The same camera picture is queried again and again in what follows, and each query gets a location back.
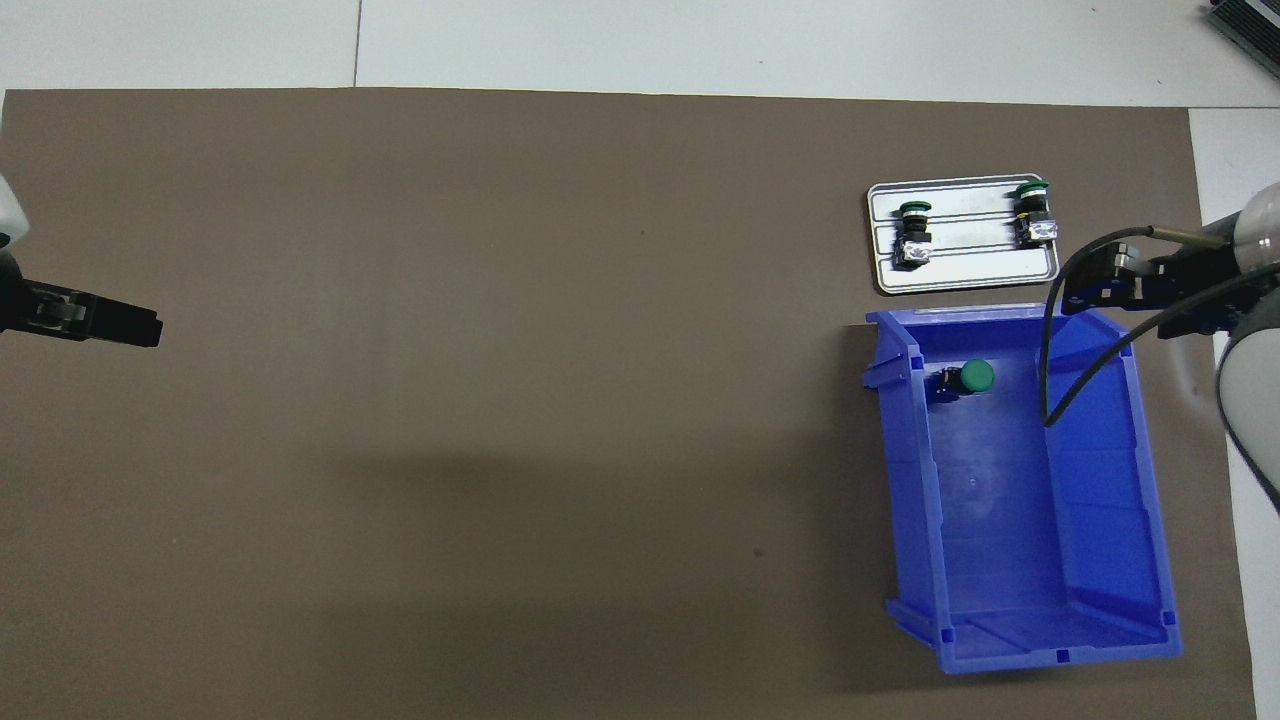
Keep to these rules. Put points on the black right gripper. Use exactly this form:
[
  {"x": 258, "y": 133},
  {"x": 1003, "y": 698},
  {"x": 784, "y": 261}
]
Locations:
[{"x": 1200, "y": 278}]

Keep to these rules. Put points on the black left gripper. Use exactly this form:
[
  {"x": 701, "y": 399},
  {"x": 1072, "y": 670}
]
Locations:
[{"x": 12, "y": 300}]

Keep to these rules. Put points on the green push button switch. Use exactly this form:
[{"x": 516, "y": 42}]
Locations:
[
  {"x": 1035, "y": 215},
  {"x": 912, "y": 240},
  {"x": 977, "y": 375}
]

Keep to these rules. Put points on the grey metal tray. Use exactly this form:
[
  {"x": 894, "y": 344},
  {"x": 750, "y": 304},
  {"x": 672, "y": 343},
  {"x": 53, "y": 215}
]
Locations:
[{"x": 980, "y": 270}]

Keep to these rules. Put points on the blue plastic storage bin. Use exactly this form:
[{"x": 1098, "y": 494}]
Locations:
[{"x": 1000, "y": 520}]

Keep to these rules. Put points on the grey ribbed metal device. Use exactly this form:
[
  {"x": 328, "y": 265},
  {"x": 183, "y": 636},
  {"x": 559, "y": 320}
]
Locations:
[{"x": 1250, "y": 25}]

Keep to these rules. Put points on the brown table mat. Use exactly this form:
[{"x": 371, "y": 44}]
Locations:
[{"x": 400, "y": 500}]

